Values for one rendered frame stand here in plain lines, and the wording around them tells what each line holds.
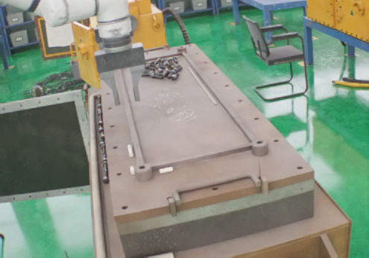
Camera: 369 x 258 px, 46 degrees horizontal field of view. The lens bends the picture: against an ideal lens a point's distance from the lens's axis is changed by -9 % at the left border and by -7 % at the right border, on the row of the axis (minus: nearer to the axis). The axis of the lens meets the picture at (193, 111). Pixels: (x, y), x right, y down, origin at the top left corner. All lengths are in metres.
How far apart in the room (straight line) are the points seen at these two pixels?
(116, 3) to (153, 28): 2.78
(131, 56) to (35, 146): 1.29
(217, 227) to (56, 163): 1.52
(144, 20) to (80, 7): 2.79
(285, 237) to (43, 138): 1.59
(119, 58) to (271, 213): 0.55
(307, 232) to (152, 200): 0.36
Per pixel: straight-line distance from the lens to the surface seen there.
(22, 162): 2.48
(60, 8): 1.13
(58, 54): 5.51
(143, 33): 3.95
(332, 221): 1.12
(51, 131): 2.37
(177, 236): 1.04
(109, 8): 1.18
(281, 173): 1.06
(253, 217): 1.06
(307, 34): 6.08
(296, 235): 1.08
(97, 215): 1.21
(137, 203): 1.01
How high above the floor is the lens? 1.90
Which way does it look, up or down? 22 degrees down
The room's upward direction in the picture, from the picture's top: 8 degrees counter-clockwise
